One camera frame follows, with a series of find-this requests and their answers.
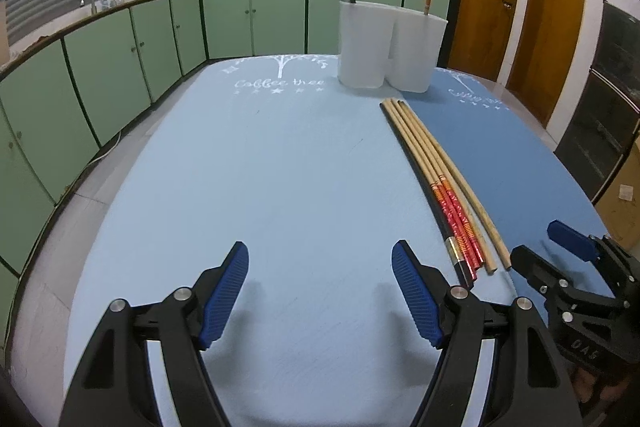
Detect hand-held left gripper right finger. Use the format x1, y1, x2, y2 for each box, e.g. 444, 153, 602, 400
391, 239, 583, 427

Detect black chopstick with gold band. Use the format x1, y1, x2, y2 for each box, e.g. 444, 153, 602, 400
381, 102, 473, 289

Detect black glass-door cabinet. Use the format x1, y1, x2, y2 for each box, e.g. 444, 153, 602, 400
554, 0, 640, 204

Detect plain wooden door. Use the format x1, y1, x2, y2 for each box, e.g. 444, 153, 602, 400
505, 0, 587, 126

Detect light blue printed mat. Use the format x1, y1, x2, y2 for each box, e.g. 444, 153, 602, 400
62, 53, 521, 427

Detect person's right hand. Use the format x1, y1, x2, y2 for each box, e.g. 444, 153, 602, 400
574, 363, 634, 406

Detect dark blue printed mat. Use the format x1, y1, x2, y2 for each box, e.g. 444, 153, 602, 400
400, 67, 621, 303

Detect green kitchen base cabinets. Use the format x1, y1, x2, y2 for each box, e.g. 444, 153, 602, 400
0, 0, 461, 323

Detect cardboard box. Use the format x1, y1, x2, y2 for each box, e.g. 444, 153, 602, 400
594, 156, 640, 250

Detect plain wooden chopstick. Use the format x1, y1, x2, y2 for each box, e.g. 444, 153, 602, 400
400, 98, 512, 269
396, 98, 498, 274

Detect white floor cable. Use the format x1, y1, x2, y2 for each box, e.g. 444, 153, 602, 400
86, 131, 122, 166

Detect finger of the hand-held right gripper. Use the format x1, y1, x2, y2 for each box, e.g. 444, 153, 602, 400
510, 244, 582, 304
547, 220, 612, 264

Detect white plastic utensil container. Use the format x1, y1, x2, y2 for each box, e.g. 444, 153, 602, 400
385, 7, 448, 94
337, 0, 396, 88

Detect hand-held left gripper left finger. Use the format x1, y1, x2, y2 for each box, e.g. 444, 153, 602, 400
59, 241, 250, 427

